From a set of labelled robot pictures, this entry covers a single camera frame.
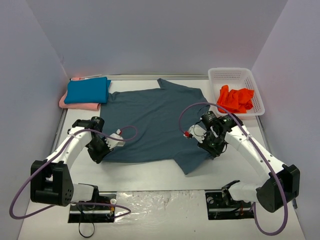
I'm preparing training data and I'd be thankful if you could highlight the folded teal t shirt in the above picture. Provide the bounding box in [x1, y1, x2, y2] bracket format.
[64, 77, 111, 104]

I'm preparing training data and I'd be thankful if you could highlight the folded pink t shirt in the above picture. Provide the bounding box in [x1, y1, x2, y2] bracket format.
[58, 78, 101, 111]

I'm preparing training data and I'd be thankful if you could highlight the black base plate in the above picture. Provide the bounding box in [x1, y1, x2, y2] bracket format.
[205, 190, 254, 221]
[67, 192, 117, 224]

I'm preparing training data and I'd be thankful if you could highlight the aluminium rail back edge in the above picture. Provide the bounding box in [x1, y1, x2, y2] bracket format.
[106, 73, 209, 81]

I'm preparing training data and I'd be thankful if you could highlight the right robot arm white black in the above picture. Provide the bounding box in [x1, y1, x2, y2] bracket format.
[188, 111, 300, 213]

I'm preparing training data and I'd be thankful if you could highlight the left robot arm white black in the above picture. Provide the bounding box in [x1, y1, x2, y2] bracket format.
[30, 116, 112, 209]

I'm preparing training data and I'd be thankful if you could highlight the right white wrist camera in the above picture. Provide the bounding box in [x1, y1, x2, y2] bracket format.
[183, 124, 209, 144]

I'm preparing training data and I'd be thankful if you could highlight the dark blue-grey t shirt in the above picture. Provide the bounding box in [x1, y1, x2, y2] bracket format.
[100, 78, 211, 175]

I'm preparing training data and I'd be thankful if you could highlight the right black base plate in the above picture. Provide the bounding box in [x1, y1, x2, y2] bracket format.
[205, 190, 254, 221]

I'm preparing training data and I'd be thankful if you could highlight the orange crumpled t shirt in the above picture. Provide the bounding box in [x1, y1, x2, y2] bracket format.
[217, 85, 255, 114]

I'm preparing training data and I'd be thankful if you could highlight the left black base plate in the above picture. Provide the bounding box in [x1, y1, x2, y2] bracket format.
[67, 192, 117, 224]

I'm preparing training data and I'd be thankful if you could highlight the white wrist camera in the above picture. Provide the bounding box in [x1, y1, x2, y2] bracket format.
[104, 129, 125, 151]
[183, 124, 209, 144]

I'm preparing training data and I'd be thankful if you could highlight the aluminium rail edge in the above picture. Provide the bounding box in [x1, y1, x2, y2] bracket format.
[257, 117, 300, 211]
[106, 73, 209, 81]

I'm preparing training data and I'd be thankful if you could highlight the thin black cable loop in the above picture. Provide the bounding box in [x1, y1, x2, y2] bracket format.
[78, 219, 96, 238]

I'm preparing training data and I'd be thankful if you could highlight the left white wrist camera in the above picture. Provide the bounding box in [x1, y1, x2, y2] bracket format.
[104, 129, 125, 151]

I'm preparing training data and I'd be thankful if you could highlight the aluminium rail right edge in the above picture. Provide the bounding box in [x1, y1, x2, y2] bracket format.
[257, 117, 300, 211]

